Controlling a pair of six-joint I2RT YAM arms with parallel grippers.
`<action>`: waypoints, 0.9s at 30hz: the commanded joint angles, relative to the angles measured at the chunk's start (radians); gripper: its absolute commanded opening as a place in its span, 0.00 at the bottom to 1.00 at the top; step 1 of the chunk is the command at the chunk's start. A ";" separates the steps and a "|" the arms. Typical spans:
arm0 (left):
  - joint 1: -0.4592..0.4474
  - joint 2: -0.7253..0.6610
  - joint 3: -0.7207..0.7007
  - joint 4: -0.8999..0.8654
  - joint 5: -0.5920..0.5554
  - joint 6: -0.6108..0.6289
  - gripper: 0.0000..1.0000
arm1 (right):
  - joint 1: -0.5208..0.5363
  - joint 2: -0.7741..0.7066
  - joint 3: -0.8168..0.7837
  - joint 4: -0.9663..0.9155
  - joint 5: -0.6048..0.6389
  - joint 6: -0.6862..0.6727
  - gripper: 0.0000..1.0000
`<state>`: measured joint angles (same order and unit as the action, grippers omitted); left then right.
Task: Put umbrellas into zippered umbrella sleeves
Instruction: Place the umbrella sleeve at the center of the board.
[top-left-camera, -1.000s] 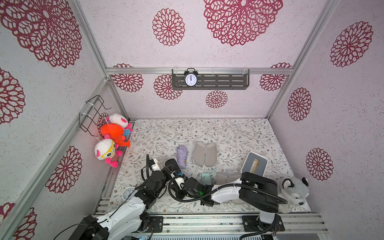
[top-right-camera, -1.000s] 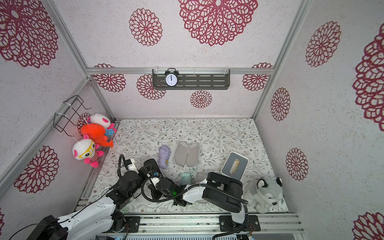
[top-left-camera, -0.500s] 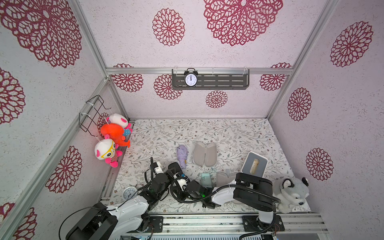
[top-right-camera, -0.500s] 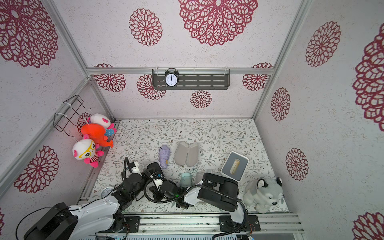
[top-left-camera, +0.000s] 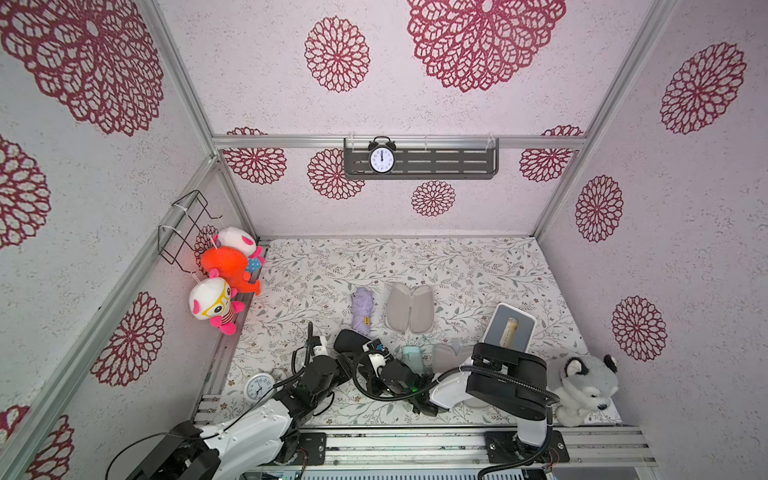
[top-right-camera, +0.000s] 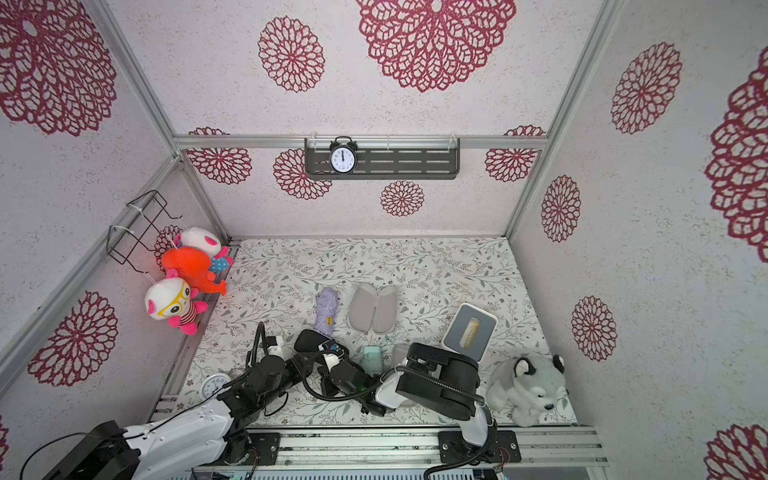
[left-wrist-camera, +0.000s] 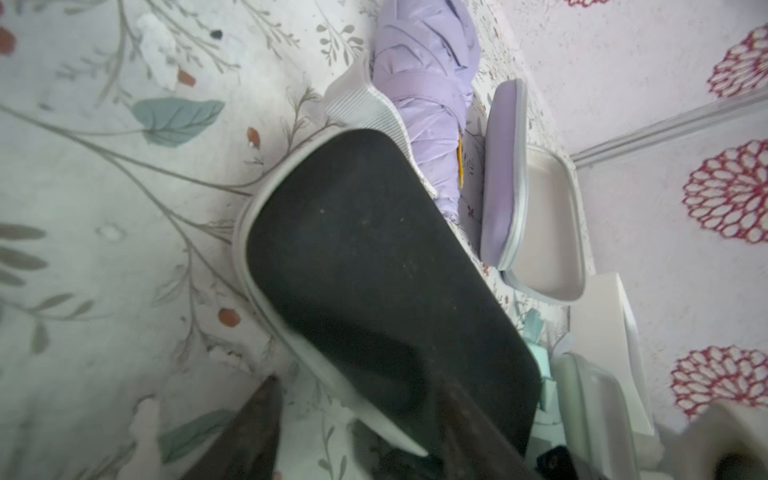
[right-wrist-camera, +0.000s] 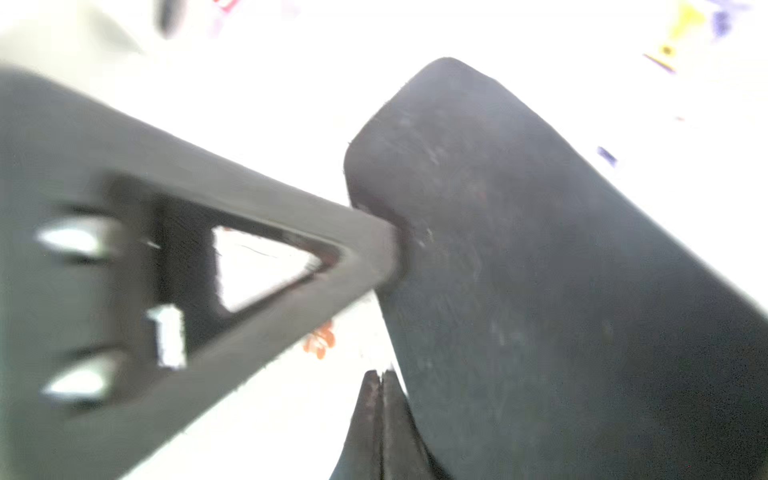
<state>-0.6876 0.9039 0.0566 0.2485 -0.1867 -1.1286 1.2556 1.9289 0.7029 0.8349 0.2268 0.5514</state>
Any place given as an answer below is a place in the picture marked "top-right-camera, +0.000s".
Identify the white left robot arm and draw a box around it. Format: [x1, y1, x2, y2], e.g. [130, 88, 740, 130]
[44, 355, 307, 479]

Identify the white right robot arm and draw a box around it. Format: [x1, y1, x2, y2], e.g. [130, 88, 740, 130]
[302, 343, 494, 447]

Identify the mint green folded umbrella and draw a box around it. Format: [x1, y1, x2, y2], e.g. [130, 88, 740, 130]
[360, 345, 384, 376]

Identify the open mint umbrella case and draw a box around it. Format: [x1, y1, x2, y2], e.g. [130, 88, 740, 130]
[391, 343, 410, 368]

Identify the white round table clock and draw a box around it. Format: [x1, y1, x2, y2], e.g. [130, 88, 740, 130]
[199, 372, 231, 401]

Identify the white plush with yellow glasses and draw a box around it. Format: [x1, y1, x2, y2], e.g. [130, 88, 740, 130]
[144, 277, 208, 335]

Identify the beige roll in tray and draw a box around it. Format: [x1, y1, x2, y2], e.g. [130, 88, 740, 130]
[459, 318, 480, 350]

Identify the white rimmed grey tray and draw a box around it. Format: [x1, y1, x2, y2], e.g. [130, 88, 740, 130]
[442, 303, 498, 363]

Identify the orange plush whale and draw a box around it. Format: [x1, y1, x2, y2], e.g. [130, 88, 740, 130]
[161, 247, 227, 296]

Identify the white pink plush doll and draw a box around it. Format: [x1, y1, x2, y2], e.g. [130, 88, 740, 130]
[172, 227, 234, 273]

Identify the grey husky plush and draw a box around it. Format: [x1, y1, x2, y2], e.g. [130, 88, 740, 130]
[485, 352, 567, 427]

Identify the black alarm clock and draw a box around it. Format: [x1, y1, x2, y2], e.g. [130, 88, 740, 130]
[329, 136, 358, 175]

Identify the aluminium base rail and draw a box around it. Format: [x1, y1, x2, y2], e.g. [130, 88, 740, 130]
[155, 425, 610, 480]

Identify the black wire wall rack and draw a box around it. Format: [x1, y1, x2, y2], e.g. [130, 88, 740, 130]
[105, 189, 183, 274]

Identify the grey wall shelf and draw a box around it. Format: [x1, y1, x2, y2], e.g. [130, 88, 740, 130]
[304, 138, 461, 181]

